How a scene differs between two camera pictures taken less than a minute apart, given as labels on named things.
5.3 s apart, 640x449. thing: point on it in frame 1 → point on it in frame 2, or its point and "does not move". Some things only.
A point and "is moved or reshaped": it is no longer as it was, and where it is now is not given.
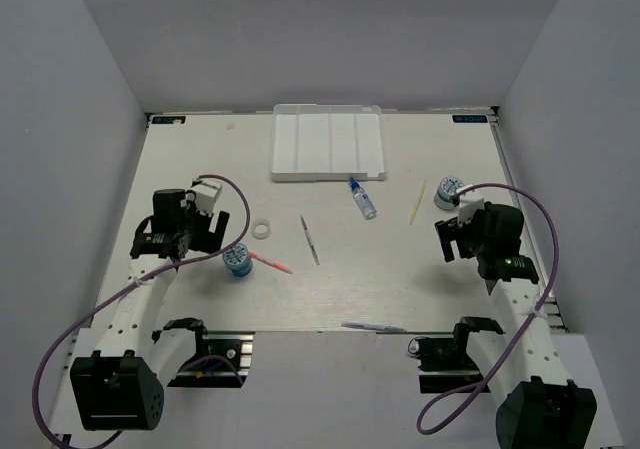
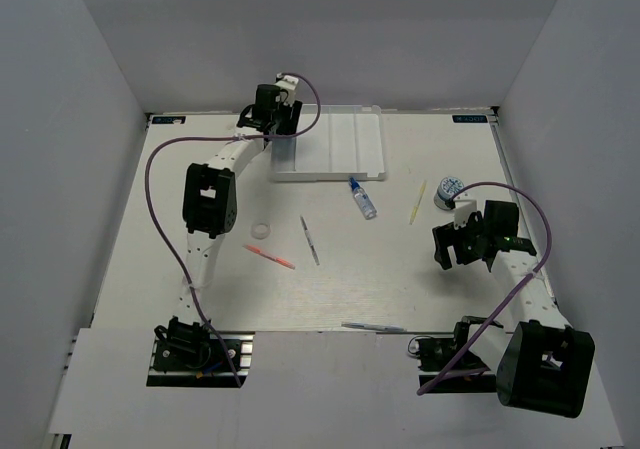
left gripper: x=209 y=241 → x=290 y=125
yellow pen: x=419 y=201 does not move
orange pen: x=277 y=266 is moved or reshaped
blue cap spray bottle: x=362 y=199 does not move
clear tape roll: x=261 y=229 does not move
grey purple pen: x=310 y=239 does not move
